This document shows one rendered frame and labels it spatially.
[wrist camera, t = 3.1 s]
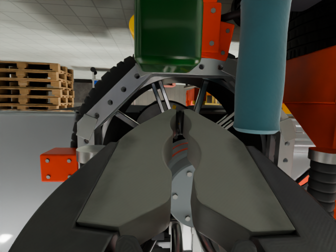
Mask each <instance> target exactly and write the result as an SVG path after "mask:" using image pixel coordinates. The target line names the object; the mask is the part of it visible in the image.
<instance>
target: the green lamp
mask: <svg viewBox="0 0 336 252"><path fill-rule="evenodd" d="M203 14H204V2H203V0H134V59H135V61H136V63H137V65H138V67H139V68H140V69H141V71H143V72H157V73H189V72H190V71H191V70H192V69H194V68H195V67H196V66H197V65H198V64H199V63H200V62H201V59H202V38H203Z"/></svg>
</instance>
